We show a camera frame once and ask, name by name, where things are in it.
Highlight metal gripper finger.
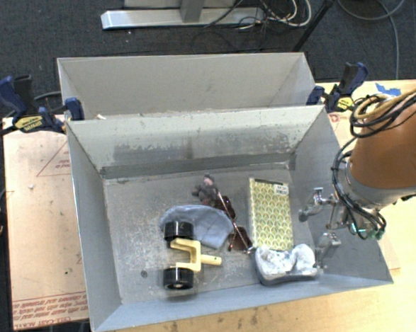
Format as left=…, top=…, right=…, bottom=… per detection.
left=296, top=185, right=339, bottom=224
left=313, top=231, right=344, bottom=270

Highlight yellow-green patterned box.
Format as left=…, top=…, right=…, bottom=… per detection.
left=247, top=175, right=295, bottom=253

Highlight white and grey slipper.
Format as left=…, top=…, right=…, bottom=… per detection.
left=253, top=241, right=320, bottom=288

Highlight brown sunglasses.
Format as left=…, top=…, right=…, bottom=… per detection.
left=215, top=190, right=254, bottom=256

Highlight blue-grey cloth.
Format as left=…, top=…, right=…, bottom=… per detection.
left=157, top=201, right=237, bottom=254

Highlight cream toy axle black wheels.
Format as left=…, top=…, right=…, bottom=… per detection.
left=158, top=217, right=225, bottom=292

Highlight grey metal bin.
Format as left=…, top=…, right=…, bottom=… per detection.
left=56, top=35, right=397, bottom=332

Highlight brown cardboard board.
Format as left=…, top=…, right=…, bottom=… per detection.
left=0, top=90, right=405, bottom=332

